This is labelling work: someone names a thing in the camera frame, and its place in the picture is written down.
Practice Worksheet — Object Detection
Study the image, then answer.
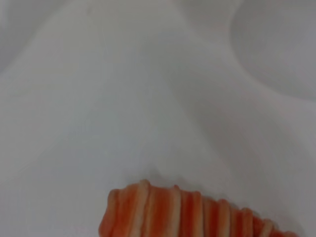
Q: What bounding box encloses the orange striped bread roll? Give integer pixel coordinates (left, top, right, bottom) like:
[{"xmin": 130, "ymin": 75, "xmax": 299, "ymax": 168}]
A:
[{"xmin": 98, "ymin": 179, "xmax": 301, "ymax": 237}]

